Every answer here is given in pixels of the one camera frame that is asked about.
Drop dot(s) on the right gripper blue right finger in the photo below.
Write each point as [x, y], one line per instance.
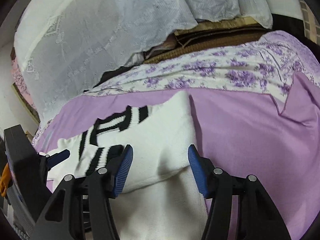
[258, 216]

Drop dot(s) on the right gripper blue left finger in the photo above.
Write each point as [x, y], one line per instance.
[62, 216]

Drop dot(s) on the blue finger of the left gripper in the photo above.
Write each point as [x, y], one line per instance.
[57, 158]

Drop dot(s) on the white sweater with black stripes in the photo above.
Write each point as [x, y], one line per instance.
[160, 199]

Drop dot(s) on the purple bed blanket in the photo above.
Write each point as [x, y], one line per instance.
[250, 133]

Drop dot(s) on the pink floral hanging cloth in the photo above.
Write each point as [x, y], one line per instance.
[19, 80]

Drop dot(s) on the white lace mosquito net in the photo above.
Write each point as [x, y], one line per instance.
[64, 46]

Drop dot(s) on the floral purple white bedsheet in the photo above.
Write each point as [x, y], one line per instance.
[264, 66]

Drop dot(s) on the brown woven bed mat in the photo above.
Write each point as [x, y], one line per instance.
[206, 35]

